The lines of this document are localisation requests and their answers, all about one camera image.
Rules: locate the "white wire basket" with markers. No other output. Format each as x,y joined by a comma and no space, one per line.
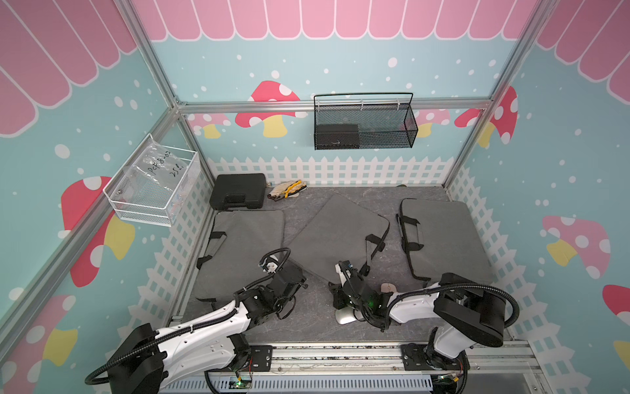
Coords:
183,191

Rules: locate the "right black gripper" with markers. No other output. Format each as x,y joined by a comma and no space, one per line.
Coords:
337,295

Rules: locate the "clear plastic bag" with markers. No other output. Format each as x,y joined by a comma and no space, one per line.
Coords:
148,189

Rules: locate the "black box in basket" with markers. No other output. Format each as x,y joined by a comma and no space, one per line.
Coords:
336,136

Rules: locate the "silver computer mouse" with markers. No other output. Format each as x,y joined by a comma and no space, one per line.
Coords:
346,316

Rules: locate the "yellow black pliers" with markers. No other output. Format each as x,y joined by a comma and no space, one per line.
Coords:
294,188

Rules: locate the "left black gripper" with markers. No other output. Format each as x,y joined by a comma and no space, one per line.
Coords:
303,281

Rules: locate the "grey laptop bag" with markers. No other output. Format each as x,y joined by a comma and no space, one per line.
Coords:
237,242
439,237
341,231

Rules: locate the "black wire mesh basket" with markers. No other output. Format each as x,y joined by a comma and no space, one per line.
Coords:
385,120

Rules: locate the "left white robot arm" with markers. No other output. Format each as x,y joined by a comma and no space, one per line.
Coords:
150,359

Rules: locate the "black plastic tool case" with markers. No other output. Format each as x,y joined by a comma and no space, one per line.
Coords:
247,190

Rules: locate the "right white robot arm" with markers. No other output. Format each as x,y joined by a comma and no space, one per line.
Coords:
471,314

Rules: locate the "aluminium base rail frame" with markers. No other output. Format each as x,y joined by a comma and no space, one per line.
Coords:
373,367

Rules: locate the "pink computer mouse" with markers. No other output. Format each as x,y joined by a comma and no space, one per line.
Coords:
388,287

